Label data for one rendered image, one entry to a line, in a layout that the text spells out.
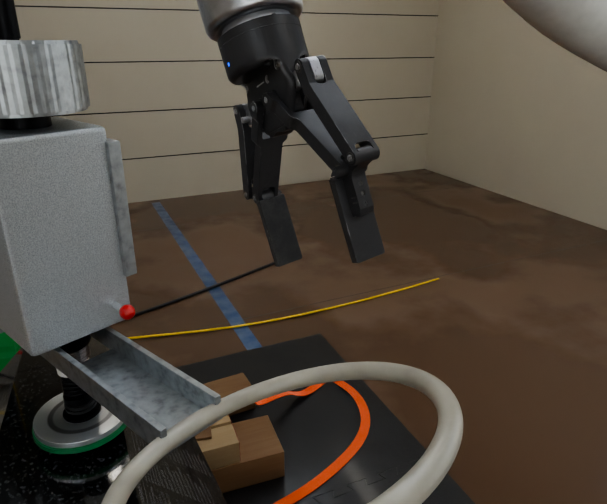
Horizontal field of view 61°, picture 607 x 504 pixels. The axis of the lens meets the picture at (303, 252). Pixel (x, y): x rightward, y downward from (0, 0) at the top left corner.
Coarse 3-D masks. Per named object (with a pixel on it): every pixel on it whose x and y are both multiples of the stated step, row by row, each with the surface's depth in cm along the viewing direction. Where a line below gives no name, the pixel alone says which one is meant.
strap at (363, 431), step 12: (348, 384) 272; (276, 396) 247; (360, 396) 263; (360, 408) 254; (360, 432) 239; (360, 444) 232; (348, 456) 225; (336, 468) 219; (312, 480) 213; (324, 480) 213; (300, 492) 207
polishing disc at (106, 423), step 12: (60, 396) 128; (48, 408) 123; (60, 408) 123; (36, 420) 119; (48, 420) 119; (60, 420) 119; (96, 420) 119; (108, 420) 119; (36, 432) 116; (48, 432) 116; (60, 432) 116; (72, 432) 116; (84, 432) 116; (96, 432) 116; (108, 432) 116; (48, 444) 113; (60, 444) 113; (72, 444) 113; (84, 444) 114
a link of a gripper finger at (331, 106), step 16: (304, 64) 40; (320, 64) 41; (304, 80) 40; (320, 96) 40; (336, 96) 40; (320, 112) 40; (336, 112) 39; (352, 112) 40; (336, 128) 39; (352, 128) 39; (336, 144) 39; (352, 144) 38; (368, 144) 39; (352, 160) 38; (368, 160) 39
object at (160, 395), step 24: (96, 336) 116; (120, 336) 109; (48, 360) 109; (72, 360) 100; (96, 360) 108; (120, 360) 108; (144, 360) 103; (96, 384) 94; (120, 384) 100; (144, 384) 100; (168, 384) 99; (192, 384) 93; (120, 408) 89; (144, 408) 93; (168, 408) 93; (192, 408) 93; (144, 432) 85
